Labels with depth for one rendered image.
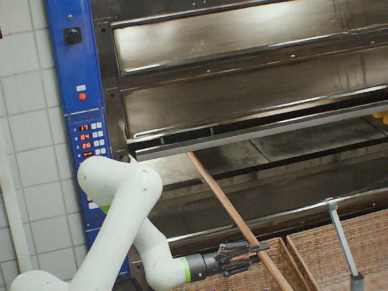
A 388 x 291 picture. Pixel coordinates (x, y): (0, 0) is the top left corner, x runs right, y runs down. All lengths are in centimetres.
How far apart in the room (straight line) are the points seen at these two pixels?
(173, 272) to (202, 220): 74
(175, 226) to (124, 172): 104
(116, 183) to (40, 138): 79
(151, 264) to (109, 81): 76
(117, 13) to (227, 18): 44
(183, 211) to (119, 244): 111
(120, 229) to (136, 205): 8
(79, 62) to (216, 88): 57
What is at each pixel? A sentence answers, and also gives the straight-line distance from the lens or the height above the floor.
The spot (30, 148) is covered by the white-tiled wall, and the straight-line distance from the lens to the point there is 289.
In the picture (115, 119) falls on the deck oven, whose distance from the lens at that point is 290.
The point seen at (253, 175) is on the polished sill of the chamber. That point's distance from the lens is 316.
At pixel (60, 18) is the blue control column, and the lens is 272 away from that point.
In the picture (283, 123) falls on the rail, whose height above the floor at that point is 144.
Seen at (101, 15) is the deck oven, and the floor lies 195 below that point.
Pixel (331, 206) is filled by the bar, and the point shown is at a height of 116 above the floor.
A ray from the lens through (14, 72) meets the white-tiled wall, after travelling 279.
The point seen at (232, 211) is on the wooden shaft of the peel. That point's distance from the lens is 280.
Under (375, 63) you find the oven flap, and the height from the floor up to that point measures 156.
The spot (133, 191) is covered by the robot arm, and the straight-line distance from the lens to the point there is 210.
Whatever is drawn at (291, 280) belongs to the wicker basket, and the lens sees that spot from 328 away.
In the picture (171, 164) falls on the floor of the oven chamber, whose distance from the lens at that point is 328.
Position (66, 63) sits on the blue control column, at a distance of 276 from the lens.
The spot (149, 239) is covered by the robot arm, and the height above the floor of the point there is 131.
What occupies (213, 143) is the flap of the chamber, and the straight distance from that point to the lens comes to 287.
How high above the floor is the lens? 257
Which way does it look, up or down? 24 degrees down
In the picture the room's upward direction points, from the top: 6 degrees counter-clockwise
